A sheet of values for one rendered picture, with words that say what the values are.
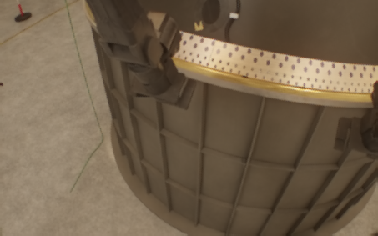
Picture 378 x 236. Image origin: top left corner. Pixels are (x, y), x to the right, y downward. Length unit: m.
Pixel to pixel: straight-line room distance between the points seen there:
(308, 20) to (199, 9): 0.33
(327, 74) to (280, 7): 0.24
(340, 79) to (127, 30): 0.65
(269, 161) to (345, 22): 0.58
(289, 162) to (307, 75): 0.41
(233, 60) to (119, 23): 0.50
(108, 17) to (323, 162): 0.98
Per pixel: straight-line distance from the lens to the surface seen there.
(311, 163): 1.15
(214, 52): 0.83
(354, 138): 0.57
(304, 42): 0.84
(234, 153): 1.09
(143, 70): 0.48
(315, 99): 0.83
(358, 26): 0.91
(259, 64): 0.81
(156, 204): 1.83
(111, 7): 0.36
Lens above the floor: 1.64
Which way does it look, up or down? 43 degrees down
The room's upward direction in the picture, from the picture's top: straight up
